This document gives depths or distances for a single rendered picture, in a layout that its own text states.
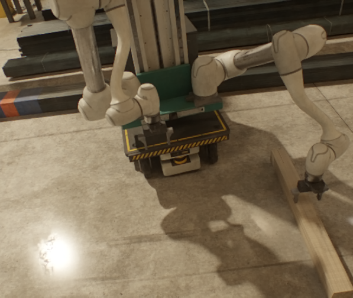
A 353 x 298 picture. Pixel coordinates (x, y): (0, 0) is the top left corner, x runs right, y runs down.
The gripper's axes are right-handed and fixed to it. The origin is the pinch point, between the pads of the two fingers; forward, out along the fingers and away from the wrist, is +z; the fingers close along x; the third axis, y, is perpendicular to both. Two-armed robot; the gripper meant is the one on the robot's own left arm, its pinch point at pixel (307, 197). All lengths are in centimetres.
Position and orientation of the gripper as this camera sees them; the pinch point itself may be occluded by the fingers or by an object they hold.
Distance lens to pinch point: 192.0
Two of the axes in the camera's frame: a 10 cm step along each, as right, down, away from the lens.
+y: -0.6, -6.4, 7.6
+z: 1.1, 7.6, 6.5
